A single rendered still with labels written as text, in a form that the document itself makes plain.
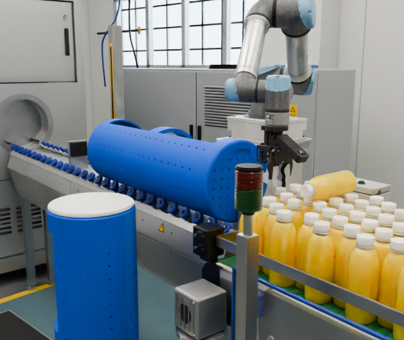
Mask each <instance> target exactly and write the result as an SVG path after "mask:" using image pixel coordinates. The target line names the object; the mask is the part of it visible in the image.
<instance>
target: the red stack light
mask: <svg viewBox="0 0 404 340"><path fill-rule="evenodd" d="M263 173H264V171H263V170H261V171H259V172H252V173H248V172H241V171H237V170H235V188H237V189H240V190H259V189H262V188H263V175H264V174H263Z"/></svg>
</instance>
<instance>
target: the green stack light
mask: <svg viewBox="0 0 404 340"><path fill-rule="evenodd" d="M262 203H263V188H262V189H259V190H240V189H237V188H235V189H234V209H235V210H238V211H240V212H245V213H254V212H258V211H261V210H262Z"/></svg>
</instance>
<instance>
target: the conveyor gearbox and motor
mask: <svg viewBox="0 0 404 340"><path fill-rule="evenodd" d="M175 326H177V328H176V333H177V336H178V337H179V338H180V340H221V338H222V337H223V336H224V334H225V329H226V326H227V292H226V291H225V290H224V289H222V288H220V287H218V286H217V285H215V284H213V283H211V282H209V281H207V280H206V279H200V280H197V281H193V282H191V283H187V284H185V285H180V286H178V287H176V288H175Z"/></svg>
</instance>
